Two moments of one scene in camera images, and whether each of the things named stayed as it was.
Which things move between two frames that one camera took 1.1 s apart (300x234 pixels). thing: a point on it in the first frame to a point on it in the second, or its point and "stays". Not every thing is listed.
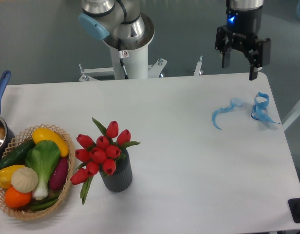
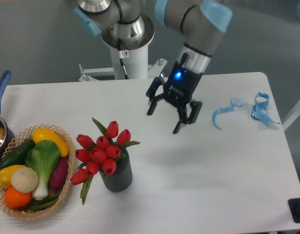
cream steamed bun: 24,180 stays
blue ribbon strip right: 259,111 stays
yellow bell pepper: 3,176 stays
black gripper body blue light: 244,20 to 181,85
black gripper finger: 223,44 to 151,93
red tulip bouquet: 99,154 stays
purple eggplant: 58,177 stays
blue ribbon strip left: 234,102 stays
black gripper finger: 258,55 to 196,107
